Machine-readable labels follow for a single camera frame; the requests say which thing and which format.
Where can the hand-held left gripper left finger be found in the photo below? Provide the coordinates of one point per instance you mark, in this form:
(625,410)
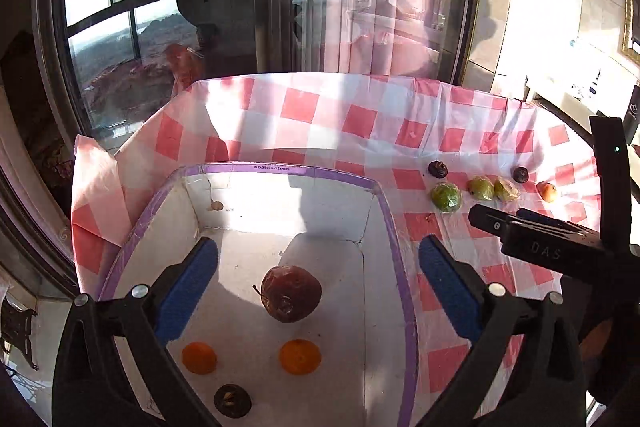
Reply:
(187,287)

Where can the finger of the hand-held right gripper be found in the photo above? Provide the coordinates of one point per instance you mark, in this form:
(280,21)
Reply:
(547,221)
(487,221)

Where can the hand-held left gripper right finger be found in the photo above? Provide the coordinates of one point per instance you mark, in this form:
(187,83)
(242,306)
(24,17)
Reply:
(447,287)

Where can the small orange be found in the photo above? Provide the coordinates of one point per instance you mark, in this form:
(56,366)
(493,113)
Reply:
(300,357)
(547,192)
(199,358)

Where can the yellow cut apple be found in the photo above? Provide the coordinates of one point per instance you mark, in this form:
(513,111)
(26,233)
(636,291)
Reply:
(481,188)
(506,190)

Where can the green apple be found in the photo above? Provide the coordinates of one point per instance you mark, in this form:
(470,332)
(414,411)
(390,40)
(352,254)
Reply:
(445,198)

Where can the white cardboard box purple rim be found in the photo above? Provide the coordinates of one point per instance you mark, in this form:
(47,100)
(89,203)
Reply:
(350,302)

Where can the dark red apple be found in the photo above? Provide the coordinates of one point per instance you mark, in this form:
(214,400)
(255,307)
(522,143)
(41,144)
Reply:
(292,292)

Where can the dark round fruit pale seeds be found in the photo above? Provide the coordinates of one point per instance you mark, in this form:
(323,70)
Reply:
(232,401)

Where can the white appliance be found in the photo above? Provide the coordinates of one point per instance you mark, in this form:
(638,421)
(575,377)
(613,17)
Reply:
(570,94)

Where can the pink checkered tablecloth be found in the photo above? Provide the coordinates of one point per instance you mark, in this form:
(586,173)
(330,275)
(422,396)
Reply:
(360,117)

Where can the black metal rack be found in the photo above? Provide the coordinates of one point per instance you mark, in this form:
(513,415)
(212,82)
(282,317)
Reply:
(17,332)

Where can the pink plastic bag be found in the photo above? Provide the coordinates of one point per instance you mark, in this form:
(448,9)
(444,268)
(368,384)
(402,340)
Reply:
(185,62)

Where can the patterned dark curtain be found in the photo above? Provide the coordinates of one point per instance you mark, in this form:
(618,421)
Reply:
(35,107)

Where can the dark framed window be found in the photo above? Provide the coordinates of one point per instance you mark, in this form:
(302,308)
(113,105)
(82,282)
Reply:
(150,7)

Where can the gold picture frame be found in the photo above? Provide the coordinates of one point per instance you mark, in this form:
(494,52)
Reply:
(628,7)

